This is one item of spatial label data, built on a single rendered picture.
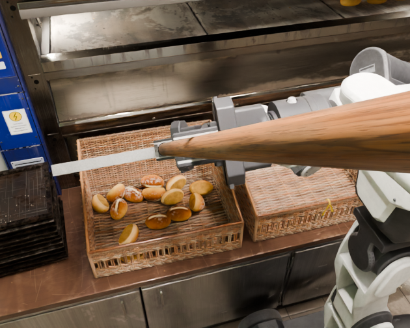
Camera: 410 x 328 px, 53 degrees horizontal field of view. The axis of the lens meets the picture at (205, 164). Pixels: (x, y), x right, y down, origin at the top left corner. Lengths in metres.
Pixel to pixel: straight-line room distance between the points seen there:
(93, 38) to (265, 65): 0.68
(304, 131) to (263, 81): 1.53
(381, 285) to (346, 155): 0.99
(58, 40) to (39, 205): 0.62
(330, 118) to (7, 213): 1.39
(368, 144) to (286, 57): 1.60
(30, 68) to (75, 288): 0.78
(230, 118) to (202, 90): 1.13
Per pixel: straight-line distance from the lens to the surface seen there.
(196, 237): 1.46
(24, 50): 1.52
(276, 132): 0.24
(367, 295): 1.20
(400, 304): 2.33
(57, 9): 1.30
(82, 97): 1.61
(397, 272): 1.13
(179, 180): 1.73
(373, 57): 1.03
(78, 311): 1.62
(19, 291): 1.61
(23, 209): 1.50
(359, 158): 0.17
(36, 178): 1.60
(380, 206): 0.96
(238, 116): 0.54
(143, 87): 1.61
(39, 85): 1.58
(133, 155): 1.06
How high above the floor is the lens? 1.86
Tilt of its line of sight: 42 degrees down
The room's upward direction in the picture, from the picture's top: straight up
